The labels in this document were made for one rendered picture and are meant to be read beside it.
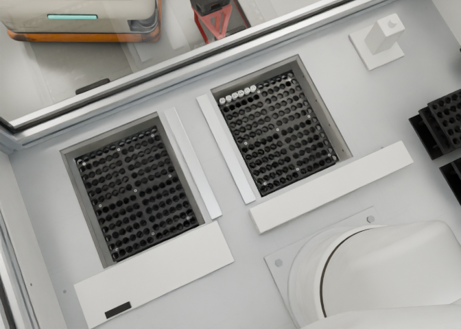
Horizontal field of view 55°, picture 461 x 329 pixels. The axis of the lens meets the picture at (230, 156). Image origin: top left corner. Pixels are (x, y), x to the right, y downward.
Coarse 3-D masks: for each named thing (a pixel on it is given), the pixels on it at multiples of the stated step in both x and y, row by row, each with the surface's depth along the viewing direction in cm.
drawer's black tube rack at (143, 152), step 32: (96, 160) 89; (128, 160) 92; (160, 160) 89; (96, 192) 90; (128, 192) 88; (160, 192) 88; (128, 224) 86; (160, 224) 89; (192, 224) 86; (128, 256) 87
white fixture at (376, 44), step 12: (384, 24) 85; (396, 24) 84; (348, 36) 93; (360, 36) 92; (372, 36) 88; (384, 36) 84; (396, 36) 86; (360, 48) 92; (372, 48) 90; (384, 48) 90; (396, 48) 92; (372, 60) 91; (384, 60) 91
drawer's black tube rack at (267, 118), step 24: (264, 96) 97; (288, 96) 94; (240, 120) 93; (264, 120) 92; (288, 120) 93; (312, 120) 96; (240, 144) 91; (264, 144) 94; (288, 144) 91; (312, 144) 92; (264, 168) 90; (288, 168) 90; (312, 168) 90; (264, 192) 89
